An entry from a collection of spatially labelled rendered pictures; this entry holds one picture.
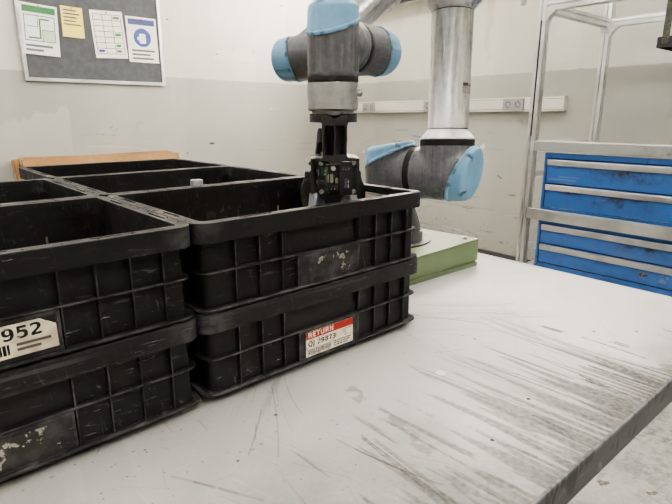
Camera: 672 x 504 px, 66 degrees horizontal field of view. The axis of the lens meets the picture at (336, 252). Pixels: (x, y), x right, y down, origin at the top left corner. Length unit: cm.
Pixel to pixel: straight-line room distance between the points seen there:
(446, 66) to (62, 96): 314
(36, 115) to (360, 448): 353
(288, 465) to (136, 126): 364
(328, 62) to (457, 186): 45
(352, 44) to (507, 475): 57
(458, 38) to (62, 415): 94
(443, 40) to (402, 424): 78
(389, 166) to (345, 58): 44
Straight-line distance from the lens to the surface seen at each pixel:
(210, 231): 60
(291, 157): 472
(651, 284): 256
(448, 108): 112
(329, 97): 76
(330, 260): 72
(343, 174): 75
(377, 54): 84
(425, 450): 60
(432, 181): 111
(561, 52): 363
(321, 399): 68
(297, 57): 92
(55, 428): 61
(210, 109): 431
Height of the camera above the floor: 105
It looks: 15 degrees down
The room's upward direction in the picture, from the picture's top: straight up
